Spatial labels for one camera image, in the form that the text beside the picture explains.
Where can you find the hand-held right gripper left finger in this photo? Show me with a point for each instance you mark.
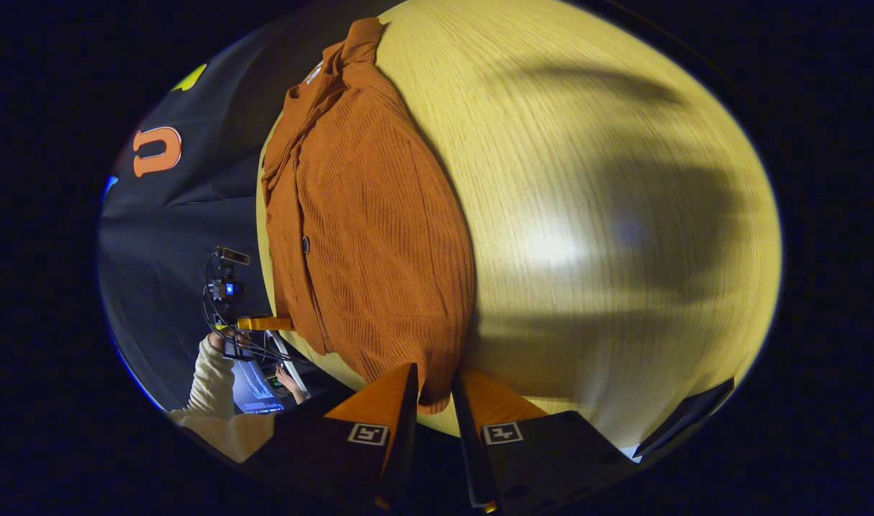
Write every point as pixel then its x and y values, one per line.
pixel 322 451

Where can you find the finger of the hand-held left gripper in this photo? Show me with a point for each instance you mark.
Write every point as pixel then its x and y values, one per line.
pixel 264 323

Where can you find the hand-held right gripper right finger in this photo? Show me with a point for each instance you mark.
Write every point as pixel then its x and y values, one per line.
pixel 551 451

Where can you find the orange knit cardigan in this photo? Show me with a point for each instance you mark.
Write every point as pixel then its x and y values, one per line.
pixel 372 229

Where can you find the open laptop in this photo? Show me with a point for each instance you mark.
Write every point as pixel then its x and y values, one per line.
pixel 254 387

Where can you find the black backdrop cloth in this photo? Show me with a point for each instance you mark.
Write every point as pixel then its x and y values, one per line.
pixel 164 236

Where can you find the person's cream sweater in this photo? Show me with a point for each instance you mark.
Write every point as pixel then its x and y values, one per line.
pixel 229 437

